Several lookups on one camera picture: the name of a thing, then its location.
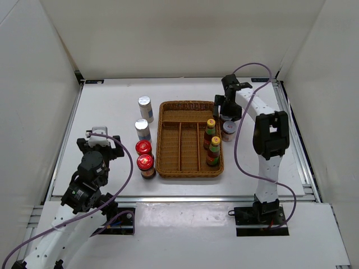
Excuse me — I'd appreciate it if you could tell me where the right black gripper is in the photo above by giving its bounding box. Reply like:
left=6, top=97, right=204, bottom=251
left=213, top=95, right=243, bottom=123

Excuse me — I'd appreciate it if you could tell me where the yellow-cap sauce bottle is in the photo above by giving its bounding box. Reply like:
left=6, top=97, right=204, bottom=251
left=206, top=136, right=220, bottom=166
left=203, top=118, right=216, bottom=149

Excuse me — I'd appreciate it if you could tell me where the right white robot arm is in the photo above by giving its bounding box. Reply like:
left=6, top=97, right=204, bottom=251
left=213, top=74, right=289, bottom=224

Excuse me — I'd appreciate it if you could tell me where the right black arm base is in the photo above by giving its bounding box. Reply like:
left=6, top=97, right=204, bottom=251
left=228, top=206, right=289, bottom=237

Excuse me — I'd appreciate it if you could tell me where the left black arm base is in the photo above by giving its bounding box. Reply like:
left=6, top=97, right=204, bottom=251
left=91, top=203, right=136, bottom=236

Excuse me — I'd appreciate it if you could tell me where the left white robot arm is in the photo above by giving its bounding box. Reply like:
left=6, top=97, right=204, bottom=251
left=12, top=131, right=130, bottom=268

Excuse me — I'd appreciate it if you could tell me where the far white-lid paste jar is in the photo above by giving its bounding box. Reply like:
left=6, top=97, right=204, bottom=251
left=219, top=114, right=232, bottom=127

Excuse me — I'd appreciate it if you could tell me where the white-lid paste jar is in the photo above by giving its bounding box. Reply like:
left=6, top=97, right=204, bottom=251
left=219, top=114, right=232, bottom=127
left=222, top=120, right=237, bottom=142

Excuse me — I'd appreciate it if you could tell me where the near white-lid paste jar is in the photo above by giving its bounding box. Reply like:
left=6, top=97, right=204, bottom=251
left=222, top=120, right=237, bottom=142

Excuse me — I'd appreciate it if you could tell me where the far red-lid sauce jar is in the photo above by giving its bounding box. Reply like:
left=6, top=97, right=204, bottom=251
left=135, top=140, right=153, bottom=156

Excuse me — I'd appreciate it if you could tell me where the red-lid sauce jar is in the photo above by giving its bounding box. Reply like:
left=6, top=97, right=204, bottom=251
left=135, top=140, right=153, bottom=156
left=136, top=154, right=156, bottom=179

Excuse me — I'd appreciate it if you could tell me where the near red-lid sauce jar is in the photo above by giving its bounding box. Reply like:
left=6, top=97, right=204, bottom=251
left=136, top=154, right=156, bottom=179

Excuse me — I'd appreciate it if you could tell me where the brown wicker divided basket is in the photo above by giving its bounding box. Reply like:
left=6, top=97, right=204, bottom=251
left=155, top=100, right=224, bottom=179

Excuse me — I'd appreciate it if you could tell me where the near silver-lid spice jar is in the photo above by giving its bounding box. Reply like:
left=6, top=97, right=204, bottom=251
left=135, top=118, right=151, bottom=142

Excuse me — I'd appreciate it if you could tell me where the silver-lid spice jar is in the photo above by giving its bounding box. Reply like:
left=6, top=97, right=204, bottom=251
left=138, top=95, right=154, bottom=123
left=135, top=118, right=151, bottom=142

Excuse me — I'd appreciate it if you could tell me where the right dark table label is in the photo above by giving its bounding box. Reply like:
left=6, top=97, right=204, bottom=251
left=251, top=78, right=269, bottom=83

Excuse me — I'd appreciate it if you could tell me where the dark table label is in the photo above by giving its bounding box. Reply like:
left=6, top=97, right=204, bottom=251
left=251, top=78, right=269, bottom=83
left=85, top=80, right=104, bottom=85

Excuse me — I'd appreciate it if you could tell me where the far silver-lid spice jar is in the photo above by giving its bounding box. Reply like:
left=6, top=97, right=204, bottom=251
left=138, top=95, right=154, bottom=123

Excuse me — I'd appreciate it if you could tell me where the left dark table label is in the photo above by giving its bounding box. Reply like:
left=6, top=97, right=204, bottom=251
left=85, top=80, right=104, bottom=85

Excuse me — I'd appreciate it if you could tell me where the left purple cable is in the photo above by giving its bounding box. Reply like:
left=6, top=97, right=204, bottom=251
left=0, top=133, right=136, bottom=269

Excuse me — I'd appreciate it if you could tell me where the purple cable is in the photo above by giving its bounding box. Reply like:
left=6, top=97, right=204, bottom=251
left=0, top=133, right=136, bottom=269
left=231, top=62, right=297, bottom=230

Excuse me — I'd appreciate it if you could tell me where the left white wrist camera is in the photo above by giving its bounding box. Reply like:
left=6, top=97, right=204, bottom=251
left=85, top=126, right=110, bottom=147

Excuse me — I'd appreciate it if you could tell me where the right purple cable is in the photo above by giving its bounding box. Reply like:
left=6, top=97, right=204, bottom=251
left=231, top=62, right=297, bottom=230

